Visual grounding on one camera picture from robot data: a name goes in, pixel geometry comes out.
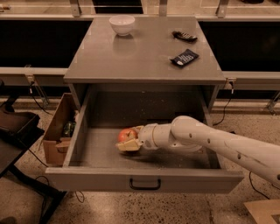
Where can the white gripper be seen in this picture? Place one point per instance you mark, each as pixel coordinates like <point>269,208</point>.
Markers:
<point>146,136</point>

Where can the red apple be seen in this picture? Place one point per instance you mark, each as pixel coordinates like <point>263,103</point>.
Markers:
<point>126,134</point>

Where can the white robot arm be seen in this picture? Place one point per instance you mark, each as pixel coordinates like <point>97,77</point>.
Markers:
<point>187,133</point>

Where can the grey open drawer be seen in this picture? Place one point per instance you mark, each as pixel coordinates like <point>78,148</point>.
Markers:
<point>93,163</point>

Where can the grey cabinet counter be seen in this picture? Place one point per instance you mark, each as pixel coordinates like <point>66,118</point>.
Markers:
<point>145,56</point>

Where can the green bag in box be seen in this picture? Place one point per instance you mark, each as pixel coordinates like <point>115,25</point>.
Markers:
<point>68,129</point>

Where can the cardboard box on floor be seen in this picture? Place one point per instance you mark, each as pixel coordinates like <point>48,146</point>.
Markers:
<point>64,113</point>

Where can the dark snack bag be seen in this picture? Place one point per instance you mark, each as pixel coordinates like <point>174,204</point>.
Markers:
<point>185,58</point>

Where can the black remote control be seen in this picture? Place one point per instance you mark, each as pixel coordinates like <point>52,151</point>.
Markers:
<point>184,36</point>

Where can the white ceramic bowl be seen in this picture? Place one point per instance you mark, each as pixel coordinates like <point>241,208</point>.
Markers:
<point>122,25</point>

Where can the black table at left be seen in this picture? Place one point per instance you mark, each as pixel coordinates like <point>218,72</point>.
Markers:
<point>19,131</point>

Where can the flat cardboard piece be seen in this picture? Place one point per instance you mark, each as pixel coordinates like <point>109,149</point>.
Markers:
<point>264,211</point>

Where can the black drawer handle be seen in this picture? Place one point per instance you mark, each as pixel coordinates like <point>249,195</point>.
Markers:
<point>144,185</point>

